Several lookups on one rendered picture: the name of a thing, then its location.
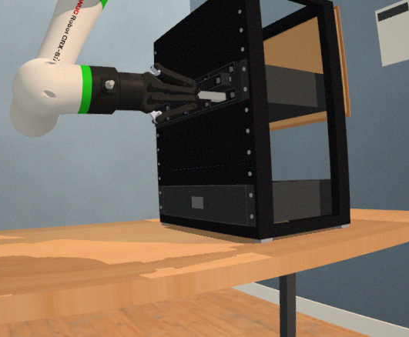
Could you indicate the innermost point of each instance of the black server rack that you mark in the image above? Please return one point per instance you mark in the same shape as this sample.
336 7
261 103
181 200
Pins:
227 144

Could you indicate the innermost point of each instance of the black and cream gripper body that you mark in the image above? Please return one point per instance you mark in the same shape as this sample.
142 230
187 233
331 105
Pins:
132 91

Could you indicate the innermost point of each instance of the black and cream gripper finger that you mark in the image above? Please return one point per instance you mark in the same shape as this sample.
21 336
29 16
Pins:
191 99
190 85

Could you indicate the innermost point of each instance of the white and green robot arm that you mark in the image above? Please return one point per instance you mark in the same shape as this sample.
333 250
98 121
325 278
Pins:
49 86

